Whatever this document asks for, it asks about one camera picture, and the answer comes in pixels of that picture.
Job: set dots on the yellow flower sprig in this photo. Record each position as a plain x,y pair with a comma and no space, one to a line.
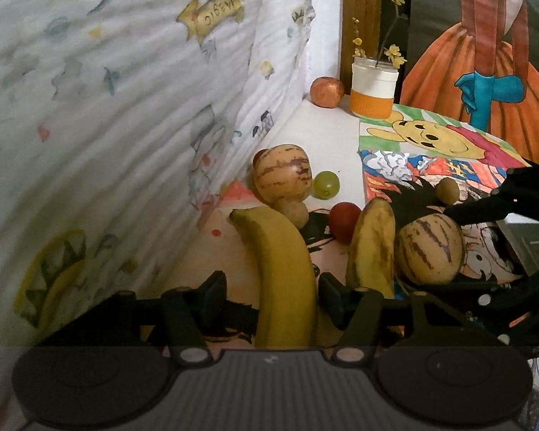
391,53

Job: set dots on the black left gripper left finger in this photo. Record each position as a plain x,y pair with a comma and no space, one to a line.
174,319

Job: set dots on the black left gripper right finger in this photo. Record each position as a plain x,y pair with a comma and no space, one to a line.
364,318

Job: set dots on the metal tray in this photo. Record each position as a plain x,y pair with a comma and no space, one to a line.
523,235

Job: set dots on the brown wooden post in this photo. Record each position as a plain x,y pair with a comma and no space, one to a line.
359,18

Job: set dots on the white orange jar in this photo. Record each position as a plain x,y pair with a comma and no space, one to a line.
372,88

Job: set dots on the small brown longan fruit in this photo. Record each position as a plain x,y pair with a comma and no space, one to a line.
295,211

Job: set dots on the green grape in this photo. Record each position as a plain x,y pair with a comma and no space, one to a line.
326,185

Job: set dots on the printed white cloth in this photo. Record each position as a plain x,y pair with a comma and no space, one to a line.
121,124

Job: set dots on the striped pepino melon by cloth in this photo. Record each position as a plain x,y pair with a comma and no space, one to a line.
283,172

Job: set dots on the anime character drawing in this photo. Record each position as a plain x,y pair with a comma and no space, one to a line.
409,183

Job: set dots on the spotted ripe banana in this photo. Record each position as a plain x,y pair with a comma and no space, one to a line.
371,251

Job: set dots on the red apple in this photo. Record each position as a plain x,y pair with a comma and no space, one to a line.
326,92

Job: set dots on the small brown longan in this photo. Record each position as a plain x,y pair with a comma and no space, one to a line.
447,191

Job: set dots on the striped pepino melon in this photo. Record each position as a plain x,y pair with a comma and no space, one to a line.
283,172
430,250

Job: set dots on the red cherry tomato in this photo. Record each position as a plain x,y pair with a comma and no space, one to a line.
342,221

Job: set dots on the yellow banana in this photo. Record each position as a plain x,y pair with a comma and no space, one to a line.
288,301

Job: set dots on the orange dress woman poster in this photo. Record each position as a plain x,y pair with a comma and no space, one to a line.
479,71

